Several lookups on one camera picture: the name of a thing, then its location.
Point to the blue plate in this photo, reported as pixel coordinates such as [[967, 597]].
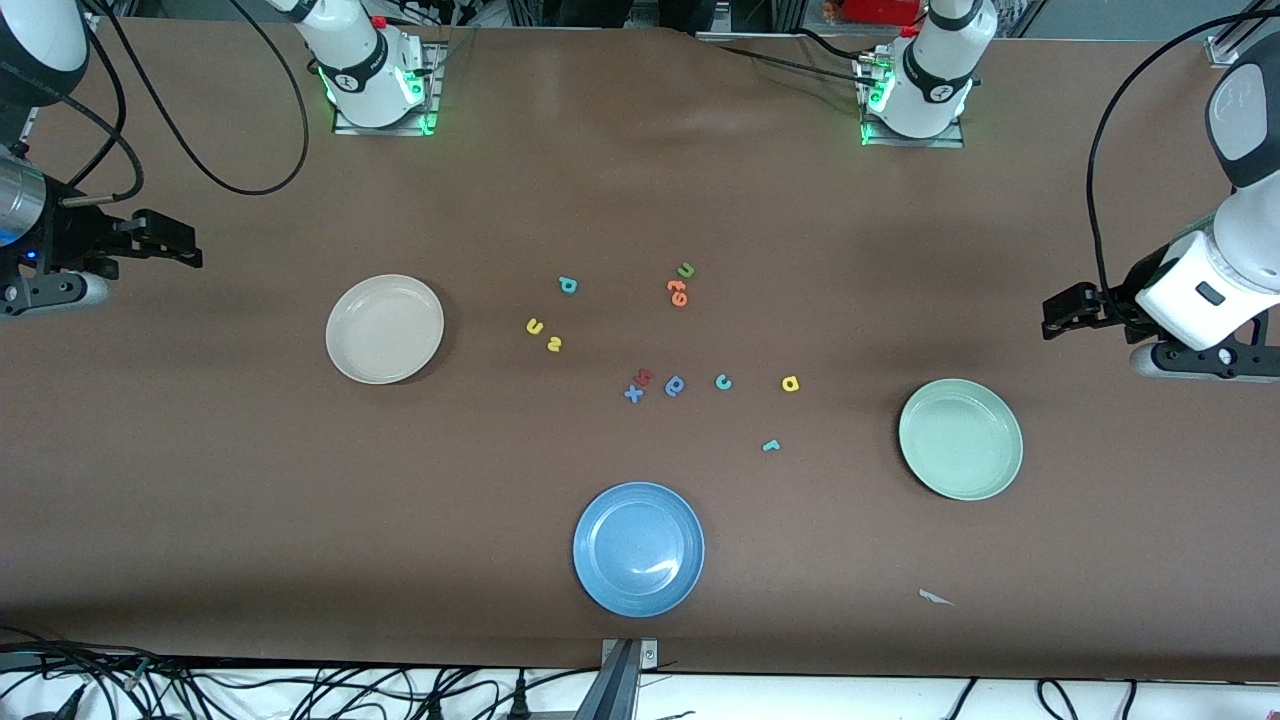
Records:
[[638, 548]]

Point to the aluminium frame profile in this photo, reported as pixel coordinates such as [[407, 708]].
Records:
[[1235, 40]]

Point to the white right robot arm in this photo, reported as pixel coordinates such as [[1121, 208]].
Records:
[[360, 70]]

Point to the red background box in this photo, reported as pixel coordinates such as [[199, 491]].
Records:
[[885, 10]]

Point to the blue letter a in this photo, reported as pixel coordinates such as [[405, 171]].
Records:
[[675, 386]]

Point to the white paper scrap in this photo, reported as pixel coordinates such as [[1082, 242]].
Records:
[[935, 598]]

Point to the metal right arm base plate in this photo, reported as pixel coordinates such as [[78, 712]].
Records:
[[385, 130]]

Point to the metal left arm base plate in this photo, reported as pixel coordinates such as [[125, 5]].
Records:
[[915, 142]]

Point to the metal table edge bracket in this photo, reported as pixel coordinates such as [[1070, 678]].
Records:
[[648, 655]]

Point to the black power plug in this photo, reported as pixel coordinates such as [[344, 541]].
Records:
[[520, 700]]

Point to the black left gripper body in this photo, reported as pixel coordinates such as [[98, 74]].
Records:
[[1122, 297]]

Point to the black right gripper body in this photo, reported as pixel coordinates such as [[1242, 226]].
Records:
[[72, 238]]

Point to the pale green plate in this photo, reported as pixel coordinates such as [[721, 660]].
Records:
[[960, 440]]

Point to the beige brown plate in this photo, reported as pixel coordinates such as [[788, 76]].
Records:
[[385, 329]]

